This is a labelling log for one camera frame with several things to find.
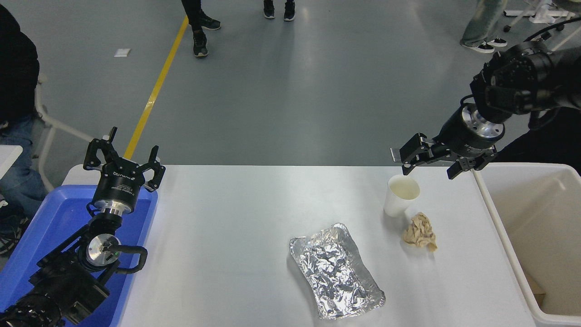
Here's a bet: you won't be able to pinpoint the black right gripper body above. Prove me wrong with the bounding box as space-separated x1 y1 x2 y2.
433 110 498 159

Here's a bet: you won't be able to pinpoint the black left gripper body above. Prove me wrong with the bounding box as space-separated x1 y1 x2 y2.
93 159 146 207

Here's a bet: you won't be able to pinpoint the white paper cup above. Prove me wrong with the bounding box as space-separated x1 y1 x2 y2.
384 175 421 218

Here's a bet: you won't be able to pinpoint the blue plastic tray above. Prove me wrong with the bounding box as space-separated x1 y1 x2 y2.
0 184 158 327

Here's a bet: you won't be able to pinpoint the crumpled tan paper ball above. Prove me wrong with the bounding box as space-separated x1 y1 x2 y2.
401 213 438 252

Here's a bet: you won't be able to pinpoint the person in dark clothes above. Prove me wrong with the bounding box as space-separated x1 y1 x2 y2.
495 102 581 176

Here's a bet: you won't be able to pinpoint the small white table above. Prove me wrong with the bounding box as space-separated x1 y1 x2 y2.
0 144 24 180

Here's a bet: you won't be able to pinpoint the large pale bin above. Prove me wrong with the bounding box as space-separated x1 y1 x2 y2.
472 163 581 327

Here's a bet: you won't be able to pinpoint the standing person's legs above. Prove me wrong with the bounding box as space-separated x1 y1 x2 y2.
181 0 222 58
460 0 508 54

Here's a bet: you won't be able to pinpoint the crinkled foil tray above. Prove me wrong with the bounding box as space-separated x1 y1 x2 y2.
289 223 386 320

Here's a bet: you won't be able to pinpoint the brown cardboard piece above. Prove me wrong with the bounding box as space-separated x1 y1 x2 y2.
522 272 547 306

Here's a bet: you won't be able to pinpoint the white wheeled chair base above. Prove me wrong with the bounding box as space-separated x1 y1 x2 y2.
504 0 581 51

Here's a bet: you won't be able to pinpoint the standing person's feet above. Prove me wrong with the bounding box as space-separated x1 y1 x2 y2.
263 0 296 22

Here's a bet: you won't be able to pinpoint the white tube frame chair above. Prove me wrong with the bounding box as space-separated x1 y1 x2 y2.
34 75 94 191

